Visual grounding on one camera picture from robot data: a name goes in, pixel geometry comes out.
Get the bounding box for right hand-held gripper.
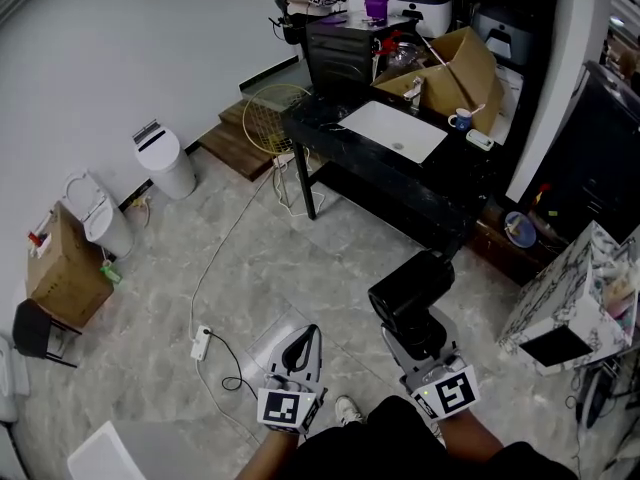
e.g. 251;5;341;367
380;306;482;423

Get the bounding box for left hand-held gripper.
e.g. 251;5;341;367
256;323;329;437

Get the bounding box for person's right forearm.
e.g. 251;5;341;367
438;409;507;465

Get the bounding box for person's left forearm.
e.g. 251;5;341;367
238;425;302;480

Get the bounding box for black marble sink counter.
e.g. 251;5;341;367
281;86;503;262

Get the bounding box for white sink basin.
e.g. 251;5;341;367
338;99;449;165

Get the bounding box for person's white shoe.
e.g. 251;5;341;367
334;394;365;427

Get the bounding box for white power strip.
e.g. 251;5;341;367
189;323;213;362

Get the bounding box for person's black shorts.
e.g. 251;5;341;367
278;394;577;480

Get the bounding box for marble patterned cabinet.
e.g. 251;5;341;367
496;219;640;377

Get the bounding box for blue plate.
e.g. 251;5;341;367
503;210;538;250

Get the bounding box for green bottle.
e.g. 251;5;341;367
99;259;124;286

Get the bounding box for white soap box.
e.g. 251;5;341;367
465;128;496;152

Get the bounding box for white flat box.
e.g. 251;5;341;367
66;419;152;480

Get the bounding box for wooden steps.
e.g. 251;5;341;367
197;98;297;183

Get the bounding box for blue cup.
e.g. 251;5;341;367
447;107;474;132

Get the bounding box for white trash can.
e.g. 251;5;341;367
131;123;198;201

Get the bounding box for white toilet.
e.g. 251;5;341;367
61;168;136;260

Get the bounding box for closed brown cardboard box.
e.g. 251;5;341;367
25;201;116;330

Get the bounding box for black cabinet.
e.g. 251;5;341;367
519;59;640;245

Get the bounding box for chrome faucet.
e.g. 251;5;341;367
402;75;427;110

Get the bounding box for black stool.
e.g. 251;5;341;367
11;297;84;370

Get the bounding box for large open cardboard box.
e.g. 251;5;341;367
371;26;506;137

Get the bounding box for black oven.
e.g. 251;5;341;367
304;13;418;90

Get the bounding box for grey white appliance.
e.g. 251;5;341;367
471;9;534;67

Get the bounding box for white rounded appliance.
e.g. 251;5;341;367
385;0;454;40

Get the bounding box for black cable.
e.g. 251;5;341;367
206;329;262;395

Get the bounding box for white cable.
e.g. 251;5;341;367
188;160;284;342

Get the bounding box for yellow wire fan guard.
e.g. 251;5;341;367
241;83;314;158

